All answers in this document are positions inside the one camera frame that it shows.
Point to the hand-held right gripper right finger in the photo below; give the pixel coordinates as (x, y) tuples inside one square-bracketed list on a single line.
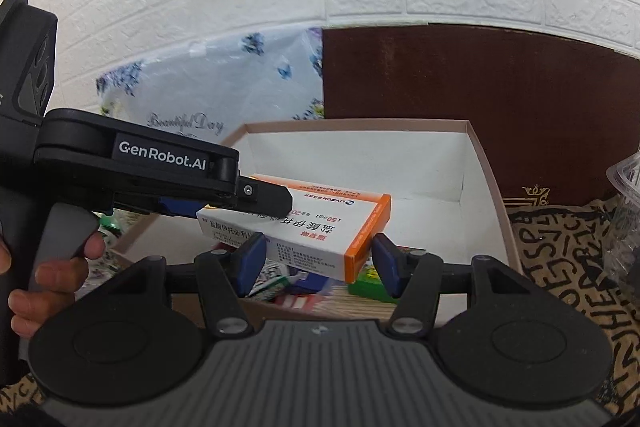
[(387, 267)]

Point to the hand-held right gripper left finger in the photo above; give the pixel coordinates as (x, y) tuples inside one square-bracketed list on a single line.
[(252, 257)]

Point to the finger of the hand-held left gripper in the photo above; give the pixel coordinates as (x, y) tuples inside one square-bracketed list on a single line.
[(265, 198)]

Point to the orange white medicine box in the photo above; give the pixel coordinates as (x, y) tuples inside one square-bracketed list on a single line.
[(320, 227)]

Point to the brown cardboard box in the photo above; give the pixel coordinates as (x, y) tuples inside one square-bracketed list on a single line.
[(400, 167)]

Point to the person's left hand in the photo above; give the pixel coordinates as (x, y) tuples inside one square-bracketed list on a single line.
[(55, 277)]

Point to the small green box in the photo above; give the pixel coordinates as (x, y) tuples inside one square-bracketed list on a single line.
[(367, 288)]

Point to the red striped packet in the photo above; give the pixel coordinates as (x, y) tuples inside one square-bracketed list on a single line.
[(312, 303)]

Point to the floral plastic bag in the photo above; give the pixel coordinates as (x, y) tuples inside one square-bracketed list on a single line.
[(225, 77)]

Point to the dark brown board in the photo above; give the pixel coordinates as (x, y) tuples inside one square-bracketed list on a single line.
[(500, 107)]

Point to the clear plastic container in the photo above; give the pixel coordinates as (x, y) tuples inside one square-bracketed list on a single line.
[(625, 217)]

